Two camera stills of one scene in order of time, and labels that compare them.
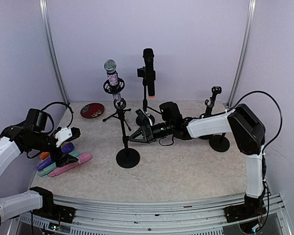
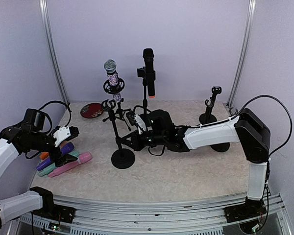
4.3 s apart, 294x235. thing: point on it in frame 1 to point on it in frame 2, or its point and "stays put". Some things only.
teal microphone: [75, 153] stays put
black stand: [127, 157] to [122, 158]
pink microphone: [83, 157] stays put
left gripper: [62, 160] stays put
